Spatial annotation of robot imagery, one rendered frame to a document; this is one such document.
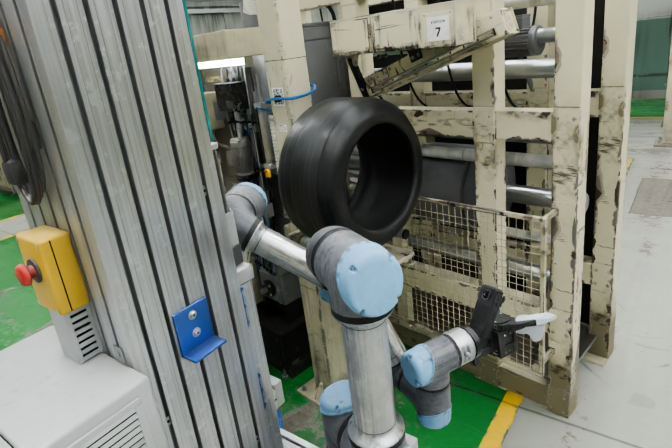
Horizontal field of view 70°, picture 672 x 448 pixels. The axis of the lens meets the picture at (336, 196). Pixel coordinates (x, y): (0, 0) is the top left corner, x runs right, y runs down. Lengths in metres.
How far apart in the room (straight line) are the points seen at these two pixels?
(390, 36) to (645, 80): 9.09
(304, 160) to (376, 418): 0.96
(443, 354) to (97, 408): 0.64
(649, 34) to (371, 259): 10.06
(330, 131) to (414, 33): 0.48
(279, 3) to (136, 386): 1.51
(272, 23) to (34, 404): 1.52
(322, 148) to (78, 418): 1.11
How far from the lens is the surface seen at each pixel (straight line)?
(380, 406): 0.99
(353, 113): 1.72
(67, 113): 0.78
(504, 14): 1.86
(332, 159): 1.64
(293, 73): 2.01
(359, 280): 0.80
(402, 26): 1.88
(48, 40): 0.78
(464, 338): 1.09
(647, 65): 10.74
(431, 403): 1.11
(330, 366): 2.49
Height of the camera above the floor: 1.70
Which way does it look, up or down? 18 degrees down
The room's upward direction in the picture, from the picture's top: 7 degrees counter-clockwise
